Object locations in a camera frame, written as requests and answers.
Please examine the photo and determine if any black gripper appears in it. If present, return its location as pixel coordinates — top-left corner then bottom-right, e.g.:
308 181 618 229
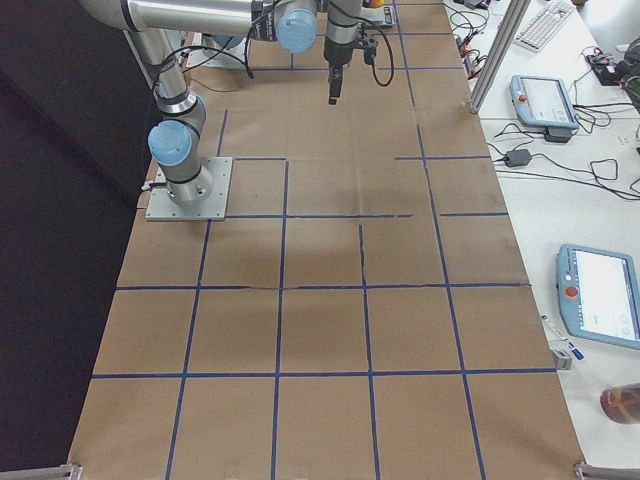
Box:
323 43 353 105

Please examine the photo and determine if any silver digital kitchen scale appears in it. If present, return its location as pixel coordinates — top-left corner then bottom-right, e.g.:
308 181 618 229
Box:
361 4 397 28

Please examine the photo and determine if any black power adapter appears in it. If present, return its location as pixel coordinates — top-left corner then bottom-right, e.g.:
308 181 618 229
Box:
503 149 532 168

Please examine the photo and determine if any far teach pendant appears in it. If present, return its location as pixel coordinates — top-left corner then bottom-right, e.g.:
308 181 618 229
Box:
509 75 579 130

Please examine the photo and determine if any teach pendant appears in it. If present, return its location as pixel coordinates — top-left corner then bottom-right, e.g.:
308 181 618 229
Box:
509 75 579 130
556 244 639 350

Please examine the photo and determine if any white keyboard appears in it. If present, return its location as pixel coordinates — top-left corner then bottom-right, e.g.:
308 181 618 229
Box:
513 0 576 53

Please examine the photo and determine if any black curtain panel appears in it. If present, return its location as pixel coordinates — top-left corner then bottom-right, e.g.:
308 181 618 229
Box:
1 1 158 470

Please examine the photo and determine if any near teach pendant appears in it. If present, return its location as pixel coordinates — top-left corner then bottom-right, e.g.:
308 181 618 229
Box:
556 244 639 350

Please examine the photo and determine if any brown glass bottle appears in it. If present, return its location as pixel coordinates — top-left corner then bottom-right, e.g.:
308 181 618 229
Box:
600 383 640 424

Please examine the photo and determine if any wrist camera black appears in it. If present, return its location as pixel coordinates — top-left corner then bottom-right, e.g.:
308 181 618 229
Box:
356 30 378 66

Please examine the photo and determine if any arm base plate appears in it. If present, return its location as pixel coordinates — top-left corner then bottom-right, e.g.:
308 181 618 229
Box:
145 157 233 221
185 32 249 70

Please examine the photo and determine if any aluminium frame post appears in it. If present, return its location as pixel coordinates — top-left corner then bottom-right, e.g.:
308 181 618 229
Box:
467 0 530 114

